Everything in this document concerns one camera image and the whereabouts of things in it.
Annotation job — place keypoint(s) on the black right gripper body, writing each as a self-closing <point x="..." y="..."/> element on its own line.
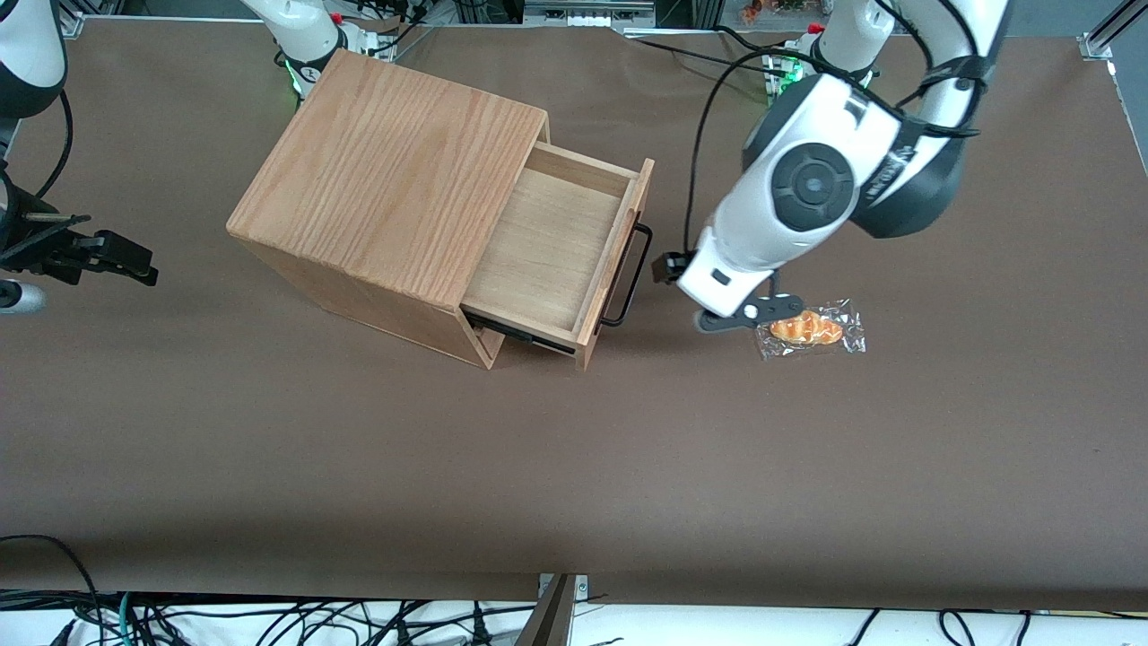
<point x="36" y="248"/>

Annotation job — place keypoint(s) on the wooden drawer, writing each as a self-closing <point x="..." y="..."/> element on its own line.
<point x="547" y="251"/>

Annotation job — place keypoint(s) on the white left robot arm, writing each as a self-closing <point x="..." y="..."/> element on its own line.
<point x="807" y="188"/>

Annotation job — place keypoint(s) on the packaged bread roll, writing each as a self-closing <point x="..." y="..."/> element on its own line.
<point x="821" y="332"/>

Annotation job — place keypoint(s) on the orange background toy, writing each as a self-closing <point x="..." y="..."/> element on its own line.
<point x="752" y="11"/>

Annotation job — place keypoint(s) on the grey background device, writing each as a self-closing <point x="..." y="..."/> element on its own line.
<point x="587" y="13"/>

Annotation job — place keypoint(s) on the wooden cabinet box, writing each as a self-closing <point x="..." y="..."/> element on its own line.
<point x="386" y="179"/>

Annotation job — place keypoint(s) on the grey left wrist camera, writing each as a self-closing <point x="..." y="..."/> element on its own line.
<point x="749" y="314"/>

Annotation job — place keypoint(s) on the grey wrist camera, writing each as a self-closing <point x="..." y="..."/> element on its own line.
<point x="18" y="298"/>
<point x="749" y="314"/>

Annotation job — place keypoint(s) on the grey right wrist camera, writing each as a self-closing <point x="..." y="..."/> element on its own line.
<point x="18" y="298"/>

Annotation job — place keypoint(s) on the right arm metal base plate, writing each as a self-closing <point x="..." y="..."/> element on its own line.
<point x="368" y="40"/>

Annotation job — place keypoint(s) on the metal table edge bracket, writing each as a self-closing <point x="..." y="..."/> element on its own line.
<point x="565" y="610"/>

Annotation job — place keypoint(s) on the aluminium corner bracket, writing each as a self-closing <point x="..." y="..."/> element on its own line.
<point x="1096" y="47"/>

